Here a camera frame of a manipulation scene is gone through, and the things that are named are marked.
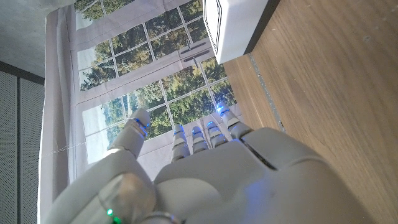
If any printed window backdrop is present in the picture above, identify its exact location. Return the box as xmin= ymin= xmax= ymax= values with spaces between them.
xmin=37 ymin=0 xmax=249 ymax=218

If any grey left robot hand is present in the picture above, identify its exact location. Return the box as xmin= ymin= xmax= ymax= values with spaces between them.
xmin=42 ymin=102 xmax=374 ymax=224

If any white box with black print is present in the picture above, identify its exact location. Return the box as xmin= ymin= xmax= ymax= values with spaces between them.
xmin=202 ymin=0 xmax=280 ymax=65

